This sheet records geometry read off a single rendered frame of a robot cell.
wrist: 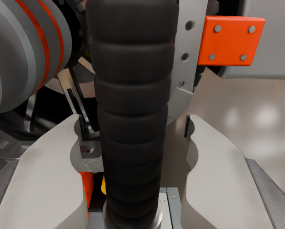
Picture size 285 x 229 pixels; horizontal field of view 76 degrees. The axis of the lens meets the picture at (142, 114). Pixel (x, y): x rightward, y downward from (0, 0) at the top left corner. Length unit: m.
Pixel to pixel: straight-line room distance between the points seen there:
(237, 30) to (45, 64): 0.26
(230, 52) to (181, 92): 0.09
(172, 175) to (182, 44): 1.00
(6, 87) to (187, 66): 0.24
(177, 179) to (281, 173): 0.68
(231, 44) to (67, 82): 0.33
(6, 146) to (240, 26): 0.49
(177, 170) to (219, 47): 1.01
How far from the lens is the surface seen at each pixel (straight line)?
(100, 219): 0.78
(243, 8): 0.49
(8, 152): 0.49
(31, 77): 0.23
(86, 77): 0.59
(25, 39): 0.22
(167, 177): 1.20
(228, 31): 0.32
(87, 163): 0.41
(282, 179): 1.49
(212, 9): 0.40
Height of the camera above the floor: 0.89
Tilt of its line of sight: 30 degrees down
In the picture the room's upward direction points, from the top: 2 degrees clockwise
